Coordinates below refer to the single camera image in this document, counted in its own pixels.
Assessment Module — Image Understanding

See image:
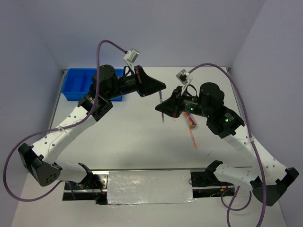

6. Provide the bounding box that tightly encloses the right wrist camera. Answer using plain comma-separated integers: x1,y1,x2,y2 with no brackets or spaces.
176,69,193,94

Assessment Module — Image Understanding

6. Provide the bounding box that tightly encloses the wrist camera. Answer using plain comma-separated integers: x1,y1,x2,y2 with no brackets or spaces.
123,48,140,68
176,69,193,94

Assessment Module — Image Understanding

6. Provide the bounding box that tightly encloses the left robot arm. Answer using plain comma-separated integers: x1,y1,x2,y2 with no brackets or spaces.
18,65,166,189

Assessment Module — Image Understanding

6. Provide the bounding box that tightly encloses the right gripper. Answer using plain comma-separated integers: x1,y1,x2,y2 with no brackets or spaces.
155,85,211,117

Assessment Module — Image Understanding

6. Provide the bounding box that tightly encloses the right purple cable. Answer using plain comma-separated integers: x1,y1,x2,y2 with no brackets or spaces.
189,63,269,227

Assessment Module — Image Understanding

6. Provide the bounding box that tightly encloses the pink cap clear tube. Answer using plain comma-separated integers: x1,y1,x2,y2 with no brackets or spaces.
183,112,197,129

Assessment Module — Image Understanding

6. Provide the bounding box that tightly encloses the blue compartment bin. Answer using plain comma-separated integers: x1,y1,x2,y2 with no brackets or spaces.
61,68,124,102

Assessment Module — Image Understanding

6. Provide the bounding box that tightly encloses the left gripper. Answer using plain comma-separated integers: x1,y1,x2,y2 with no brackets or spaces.
106,65,166,100

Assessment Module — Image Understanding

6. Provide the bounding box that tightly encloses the silver foil panel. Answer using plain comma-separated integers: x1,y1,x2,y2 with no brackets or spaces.
107,170,194,205

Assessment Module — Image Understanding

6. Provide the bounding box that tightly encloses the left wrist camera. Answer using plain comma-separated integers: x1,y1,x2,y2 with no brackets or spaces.
123,48,140,68

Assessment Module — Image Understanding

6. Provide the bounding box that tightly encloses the orange pen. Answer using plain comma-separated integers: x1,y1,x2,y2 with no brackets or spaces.
189,128,197,150

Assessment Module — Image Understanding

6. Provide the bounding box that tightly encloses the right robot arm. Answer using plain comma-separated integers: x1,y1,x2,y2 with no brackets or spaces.
155,82,299,206

